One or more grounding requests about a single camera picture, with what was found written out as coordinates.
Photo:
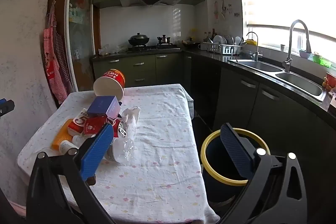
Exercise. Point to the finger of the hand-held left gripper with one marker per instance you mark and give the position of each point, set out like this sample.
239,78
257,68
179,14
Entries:
8,106

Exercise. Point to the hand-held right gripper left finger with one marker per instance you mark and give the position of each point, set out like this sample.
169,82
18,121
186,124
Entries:
97,150

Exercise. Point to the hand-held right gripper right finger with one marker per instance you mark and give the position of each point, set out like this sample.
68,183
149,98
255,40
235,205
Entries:
235,148

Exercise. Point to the small white bottle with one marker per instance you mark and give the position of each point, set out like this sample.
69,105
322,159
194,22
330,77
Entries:
67,146
78,138

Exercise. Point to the crushed red soda can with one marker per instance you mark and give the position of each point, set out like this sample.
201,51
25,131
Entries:
94,125

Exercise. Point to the clear plastic bottle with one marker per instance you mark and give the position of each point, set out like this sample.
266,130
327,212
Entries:
123,150

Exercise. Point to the red and white carton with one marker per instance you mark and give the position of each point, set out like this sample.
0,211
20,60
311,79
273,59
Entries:
76,124

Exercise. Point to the orange packet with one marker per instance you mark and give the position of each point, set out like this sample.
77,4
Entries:
61,138

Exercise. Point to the purple cardboard box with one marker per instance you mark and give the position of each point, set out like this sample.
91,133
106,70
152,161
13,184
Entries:
105,106

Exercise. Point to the dark bin with yellow rim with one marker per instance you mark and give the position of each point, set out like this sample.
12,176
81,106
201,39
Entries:
218,190

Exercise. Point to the red instant noodle cup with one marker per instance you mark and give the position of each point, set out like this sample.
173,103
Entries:
113,79

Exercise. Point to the red checkered apron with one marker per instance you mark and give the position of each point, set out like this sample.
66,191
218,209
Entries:
52,66

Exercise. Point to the white floral tablecloth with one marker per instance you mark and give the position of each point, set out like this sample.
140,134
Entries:
157,134

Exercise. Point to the dark checkered apron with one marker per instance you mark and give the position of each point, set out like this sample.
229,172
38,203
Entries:
63,56

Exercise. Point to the steel double sink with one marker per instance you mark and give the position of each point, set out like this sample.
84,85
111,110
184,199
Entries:
302,85

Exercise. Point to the pink garment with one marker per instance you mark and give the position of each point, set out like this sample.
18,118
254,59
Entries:
18,208

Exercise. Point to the small curved faucet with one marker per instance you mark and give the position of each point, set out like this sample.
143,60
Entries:
256,52

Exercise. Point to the white dish rack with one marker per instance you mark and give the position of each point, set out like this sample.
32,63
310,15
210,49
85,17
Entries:
223,49

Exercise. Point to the clear plastic bags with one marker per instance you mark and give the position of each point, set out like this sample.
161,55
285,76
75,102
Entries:
110,50

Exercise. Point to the frosted glass sliding door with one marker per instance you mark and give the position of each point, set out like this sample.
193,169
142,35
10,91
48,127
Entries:
81,29

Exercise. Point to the tall steel faucet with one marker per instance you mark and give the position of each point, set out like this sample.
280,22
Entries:
288,56

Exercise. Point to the yellow sponge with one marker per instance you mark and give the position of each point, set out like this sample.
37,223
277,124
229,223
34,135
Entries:
251,42

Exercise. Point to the white mug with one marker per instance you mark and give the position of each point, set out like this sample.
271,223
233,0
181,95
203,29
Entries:
199,46

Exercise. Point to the row of white plates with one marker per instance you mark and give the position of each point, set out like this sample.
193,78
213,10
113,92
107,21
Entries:
220,39

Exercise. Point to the small glass jar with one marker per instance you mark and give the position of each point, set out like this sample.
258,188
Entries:
282,48

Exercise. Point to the dark pan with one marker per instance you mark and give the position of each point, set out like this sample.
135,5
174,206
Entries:
191,43

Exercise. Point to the dark glass bottle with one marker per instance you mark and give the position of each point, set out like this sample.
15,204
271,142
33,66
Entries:
213,35

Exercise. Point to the purple bowl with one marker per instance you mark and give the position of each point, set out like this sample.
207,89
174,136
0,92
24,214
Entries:
305,54

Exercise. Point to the red container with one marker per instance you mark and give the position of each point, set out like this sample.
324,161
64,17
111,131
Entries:
330,79

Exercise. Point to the black wok with lid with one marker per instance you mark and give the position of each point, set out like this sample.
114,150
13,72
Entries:
138,40

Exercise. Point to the black gas stove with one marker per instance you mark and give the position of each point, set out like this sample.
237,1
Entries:
155,47

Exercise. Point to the green plastic container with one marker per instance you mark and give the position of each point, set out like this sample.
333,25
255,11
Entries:
321,60

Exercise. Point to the hanging kitchen utensil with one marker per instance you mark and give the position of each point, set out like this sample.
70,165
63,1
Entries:
223,10

